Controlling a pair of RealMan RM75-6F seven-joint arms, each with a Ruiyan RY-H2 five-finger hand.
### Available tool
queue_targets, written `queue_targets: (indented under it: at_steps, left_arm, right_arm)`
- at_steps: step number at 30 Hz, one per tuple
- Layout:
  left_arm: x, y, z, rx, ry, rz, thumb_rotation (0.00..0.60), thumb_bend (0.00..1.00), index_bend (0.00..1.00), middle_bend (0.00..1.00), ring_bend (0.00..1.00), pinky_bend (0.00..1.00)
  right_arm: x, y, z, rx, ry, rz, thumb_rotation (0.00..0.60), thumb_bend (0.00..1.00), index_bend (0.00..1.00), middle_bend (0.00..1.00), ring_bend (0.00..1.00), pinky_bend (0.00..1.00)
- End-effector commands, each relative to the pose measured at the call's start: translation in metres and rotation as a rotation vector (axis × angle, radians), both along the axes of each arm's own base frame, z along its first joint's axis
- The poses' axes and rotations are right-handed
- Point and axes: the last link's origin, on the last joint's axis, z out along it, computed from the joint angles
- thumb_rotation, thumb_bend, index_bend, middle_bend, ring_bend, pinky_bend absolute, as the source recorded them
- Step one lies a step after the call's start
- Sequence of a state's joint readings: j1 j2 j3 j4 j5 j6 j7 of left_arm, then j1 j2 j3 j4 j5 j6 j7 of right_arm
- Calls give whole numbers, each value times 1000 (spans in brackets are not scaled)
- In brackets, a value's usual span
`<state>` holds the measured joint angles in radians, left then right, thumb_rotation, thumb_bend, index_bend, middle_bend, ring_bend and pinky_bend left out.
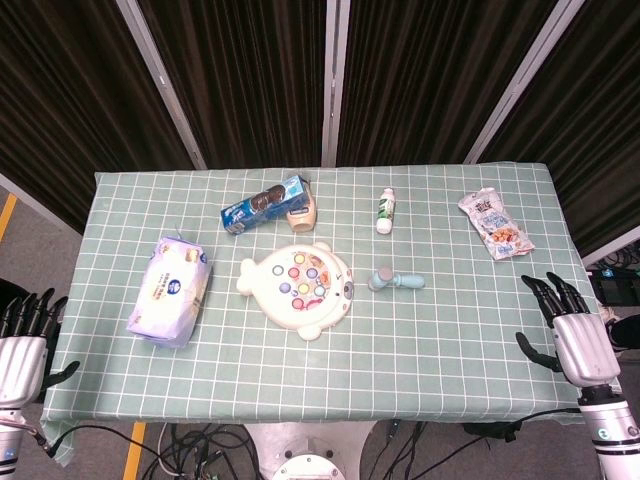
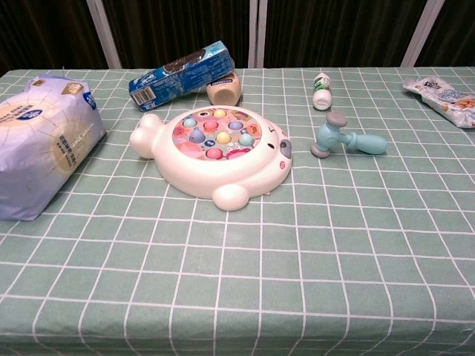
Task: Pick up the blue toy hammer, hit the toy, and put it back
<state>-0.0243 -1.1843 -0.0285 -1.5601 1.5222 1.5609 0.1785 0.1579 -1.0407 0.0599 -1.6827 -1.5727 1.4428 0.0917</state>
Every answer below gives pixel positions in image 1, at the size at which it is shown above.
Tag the white bottle with green label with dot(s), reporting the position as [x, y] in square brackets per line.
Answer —
[385, 210]

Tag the black electronic box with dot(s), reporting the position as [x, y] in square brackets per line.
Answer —
[615, 287]

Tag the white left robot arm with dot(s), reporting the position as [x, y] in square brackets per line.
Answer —
[10, 440]

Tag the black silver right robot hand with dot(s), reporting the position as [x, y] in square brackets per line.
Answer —
[585, 345]

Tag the white metal frame post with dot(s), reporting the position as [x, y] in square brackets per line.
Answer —
[160, 85]
[525, 82]
[334, 85]

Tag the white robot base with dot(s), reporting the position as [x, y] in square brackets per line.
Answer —
[312, 450]

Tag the green checked tablecloth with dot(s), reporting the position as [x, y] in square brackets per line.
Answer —
[400, 360]

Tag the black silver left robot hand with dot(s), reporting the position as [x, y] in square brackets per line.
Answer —
[22, 362]

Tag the beige plastic cup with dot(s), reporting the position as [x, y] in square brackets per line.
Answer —
[302, 220]

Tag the dark brown curtain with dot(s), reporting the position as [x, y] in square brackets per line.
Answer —
[250, 75]

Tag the light blue toy hammer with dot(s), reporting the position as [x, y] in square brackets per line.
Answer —
[395, 281]

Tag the white snack bag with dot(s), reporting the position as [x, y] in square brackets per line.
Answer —
[497, 225]

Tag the white whack-a-mole toy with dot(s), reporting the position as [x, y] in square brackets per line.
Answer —
[300, 292]

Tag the lilac tissue pack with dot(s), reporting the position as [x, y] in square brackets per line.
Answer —
[167, 292]

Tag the blue cookie box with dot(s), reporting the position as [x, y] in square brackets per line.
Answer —
[260, 205]

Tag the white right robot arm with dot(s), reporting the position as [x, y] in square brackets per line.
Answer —
[612, 435]

